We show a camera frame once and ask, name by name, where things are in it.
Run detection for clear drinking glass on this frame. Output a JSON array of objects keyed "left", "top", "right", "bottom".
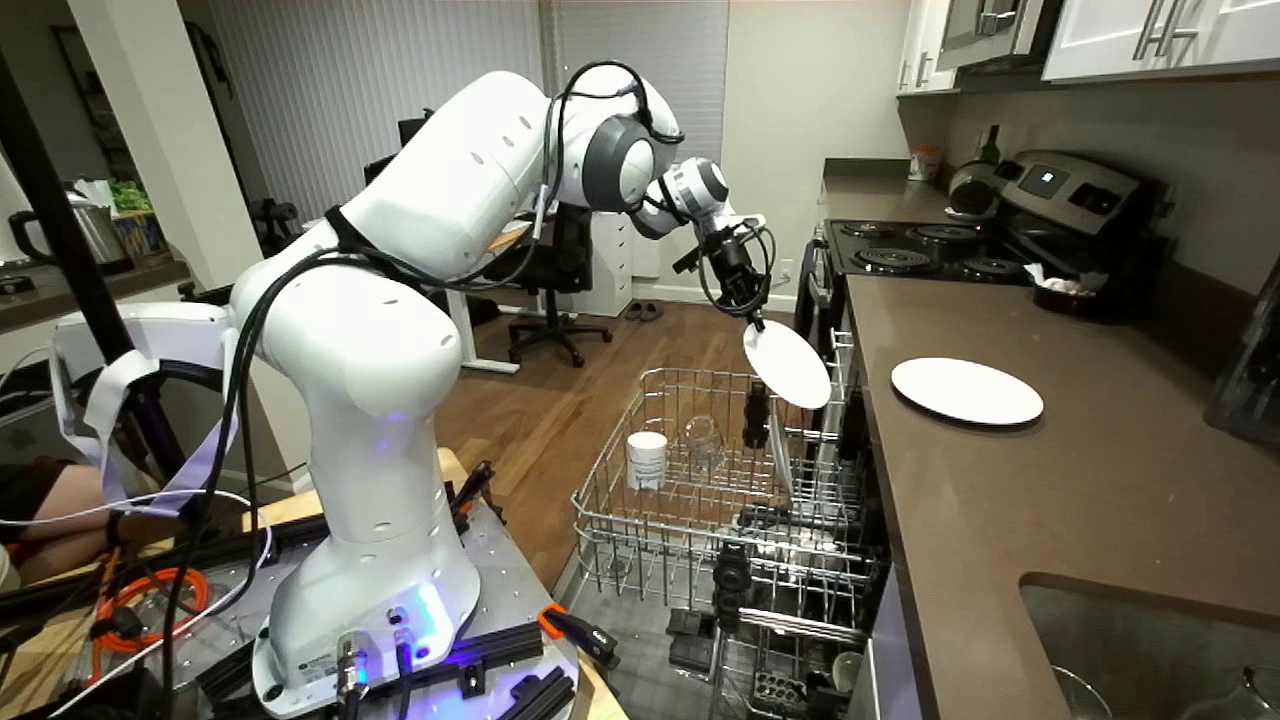
[{"left": 679, "top": 413, "right": 722, "bottom": 473}]

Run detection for orange handled tool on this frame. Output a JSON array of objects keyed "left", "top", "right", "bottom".
[{"left": 537, "top": 599, "right": 624, "bottom": 672}]

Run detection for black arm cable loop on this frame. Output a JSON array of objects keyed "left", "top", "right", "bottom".
[{"left": 531, "top": 56, "right": 686, "bottom": 263}]

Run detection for dishwasher rack with black holders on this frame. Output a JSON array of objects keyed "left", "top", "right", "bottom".
[{"left": 555, "top": 534, "right": 892, "bottom": 720}]

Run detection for black pan with white paper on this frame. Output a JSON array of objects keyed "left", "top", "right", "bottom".
[{"left": 1018, "top": 258, "right": 1135, "bottom": 323}]

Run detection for white cup in rack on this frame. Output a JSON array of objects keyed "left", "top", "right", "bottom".
[{"left": 618, "top": 427, "right": 670, "bottom": 494}]

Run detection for black office chair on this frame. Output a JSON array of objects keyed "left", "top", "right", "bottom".
[{"left": 498, "top": 205, "right": 618, "bottom": 373}]

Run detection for black monitor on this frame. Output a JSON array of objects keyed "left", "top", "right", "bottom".
[{"left": 360, "top": 110, "right": 435, "bottom": 191}]

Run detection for white rounded frame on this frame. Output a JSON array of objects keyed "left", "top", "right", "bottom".
[{"left": 46, "top": 297, "right": 247, "bottom": 524}]

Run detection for steel kitchen sink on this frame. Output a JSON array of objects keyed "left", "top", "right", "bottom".
[{"left": 1014, "top": 573, "right": 1280, "bottom": 720}]

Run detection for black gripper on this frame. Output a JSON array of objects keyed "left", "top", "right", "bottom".
[{"left": 670, "top": 215, "right": 777, "bottom": 338}]

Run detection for white wall cabinets with handles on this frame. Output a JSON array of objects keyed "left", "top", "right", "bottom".
[{"left": 1035, "top": 0, "right": 1280, "bottom": 90}]

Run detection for white drawer unit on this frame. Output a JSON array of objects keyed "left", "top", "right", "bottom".
[{"left": 586, "top": 212, "right": 670, "bottom": 320}]

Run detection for robot mounting table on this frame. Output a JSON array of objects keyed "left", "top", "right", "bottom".
[{"left": 0, "top": 443, "right": 632, "bottom": 720}]

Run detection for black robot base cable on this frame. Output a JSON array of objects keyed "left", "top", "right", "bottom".
[{"left": 131, "top": 198, "right": 405, "bottom": 720}]

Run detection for black bar clamp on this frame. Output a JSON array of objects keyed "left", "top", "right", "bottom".
[{"left": 444, "top": 619, "right": 578, "bottom": 720}]

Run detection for narrow white wall cabinet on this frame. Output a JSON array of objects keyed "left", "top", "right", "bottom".
[{"left": 892, "top": 0, "right": 954, "bottom": 95}]

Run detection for white round plate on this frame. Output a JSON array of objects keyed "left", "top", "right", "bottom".
[
  {"left": 741, "top": 318, "right": 837, "bottom": 416},
  {"left": 889, "top": 352, "right": 1047, "bottom": 434}
]

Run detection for silver wire dishwasher rack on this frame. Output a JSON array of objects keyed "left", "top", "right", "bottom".
[{"left": 569, "top": 364, "right": 892, "bottom": 631}]

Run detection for white window blinds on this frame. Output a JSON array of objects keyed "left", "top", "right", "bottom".
[{"left": 544, "top": 0, "right": 735, "bottom": 151}]

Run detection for orange clamp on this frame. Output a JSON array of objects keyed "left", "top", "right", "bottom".
[{"left": 88, "top": 566, "right": 217, "bottom": 672}]

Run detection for wooden desk with white legs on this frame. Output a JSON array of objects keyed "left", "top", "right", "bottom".
[{"left": 435, "top": 215, "right": 537, "bottom": 380}]

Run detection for black tripod pole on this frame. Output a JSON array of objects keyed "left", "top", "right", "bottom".
[{"left": 0, "top": 54, "right": 192, "bottom": 494}]

